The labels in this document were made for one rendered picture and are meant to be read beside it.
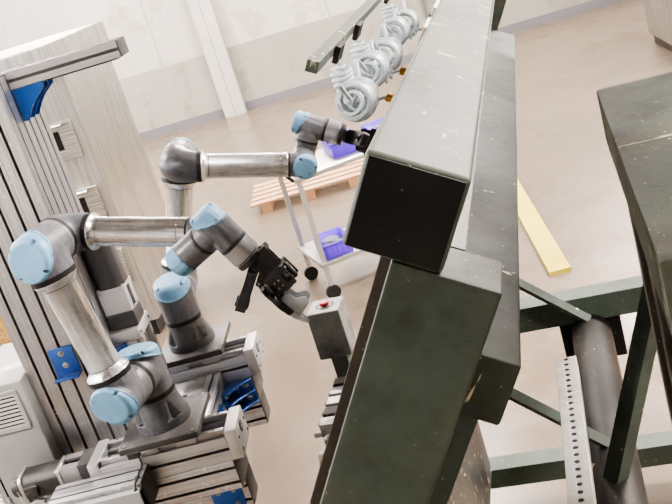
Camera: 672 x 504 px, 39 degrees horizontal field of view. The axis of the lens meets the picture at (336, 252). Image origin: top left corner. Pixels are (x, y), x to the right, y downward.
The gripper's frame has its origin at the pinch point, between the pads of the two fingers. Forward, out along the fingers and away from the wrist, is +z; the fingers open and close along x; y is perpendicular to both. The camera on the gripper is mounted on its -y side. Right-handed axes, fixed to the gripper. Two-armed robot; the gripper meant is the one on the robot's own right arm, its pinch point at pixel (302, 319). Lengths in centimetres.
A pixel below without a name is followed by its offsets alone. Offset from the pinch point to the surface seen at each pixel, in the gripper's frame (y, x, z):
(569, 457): 31, -37, 50
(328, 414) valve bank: -36, 54, 44
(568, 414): 34, -21, 51
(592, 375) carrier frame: 33, 45, 84
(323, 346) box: -35, 95, 39
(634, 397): 45, -9, 64
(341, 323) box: -24, 94, 37
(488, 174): 60, -53, -12
